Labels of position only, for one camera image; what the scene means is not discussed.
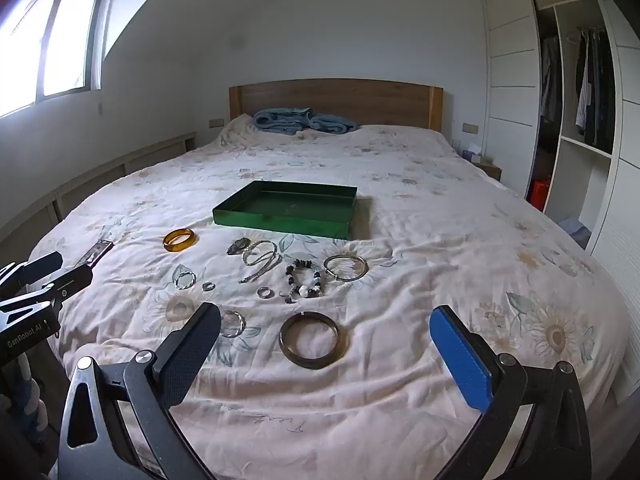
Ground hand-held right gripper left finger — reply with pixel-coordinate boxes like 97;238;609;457
59;302;222;480

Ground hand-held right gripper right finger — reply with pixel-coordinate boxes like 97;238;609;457
429;305;593;480

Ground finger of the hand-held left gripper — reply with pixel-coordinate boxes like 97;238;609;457
0;252;64;298
0;265;94;322

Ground dark brown bangle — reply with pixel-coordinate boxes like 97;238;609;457
278;311;349;371

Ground beaded bracelet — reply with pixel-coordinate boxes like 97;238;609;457
284;258;324;299

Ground green tray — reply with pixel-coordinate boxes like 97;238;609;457
212;180;359;241

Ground person's left hand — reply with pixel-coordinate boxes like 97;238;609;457
0;355;52;442

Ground silver metal clip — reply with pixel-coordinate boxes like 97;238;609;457
74;239;114;269

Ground amber bangle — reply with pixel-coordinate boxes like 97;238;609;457
163;228;196;253

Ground plain silver bangle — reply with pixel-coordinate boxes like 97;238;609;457
323;254;370;281

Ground light blue bag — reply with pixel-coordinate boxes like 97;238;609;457
556;216;592;249

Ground red box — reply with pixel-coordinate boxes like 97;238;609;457
528;177;552;214

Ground wooden bedside table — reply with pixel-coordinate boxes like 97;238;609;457
472;157;503;181

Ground window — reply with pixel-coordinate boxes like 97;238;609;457
0;0;112;117

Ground blue blanket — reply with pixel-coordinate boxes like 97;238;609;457
252;107;359;136

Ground white wardrobe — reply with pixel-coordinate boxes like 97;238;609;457
476;0;640;263

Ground wooden headboard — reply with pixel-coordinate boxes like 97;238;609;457
229;78;444;134

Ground grey hanging clothes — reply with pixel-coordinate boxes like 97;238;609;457
540;34;562;123

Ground dark hanging clothes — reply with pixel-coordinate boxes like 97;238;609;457
574;26;616;150

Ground low wall cabinet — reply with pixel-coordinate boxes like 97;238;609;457
0;132;197;247

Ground silver chain necklace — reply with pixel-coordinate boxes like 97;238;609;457
238;239;282;284

